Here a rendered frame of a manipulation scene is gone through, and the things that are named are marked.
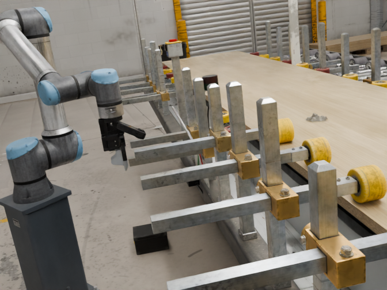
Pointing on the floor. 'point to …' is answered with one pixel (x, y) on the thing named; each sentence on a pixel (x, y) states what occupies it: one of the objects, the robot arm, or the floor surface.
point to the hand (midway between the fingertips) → (126, 167)
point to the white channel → (294, 31)
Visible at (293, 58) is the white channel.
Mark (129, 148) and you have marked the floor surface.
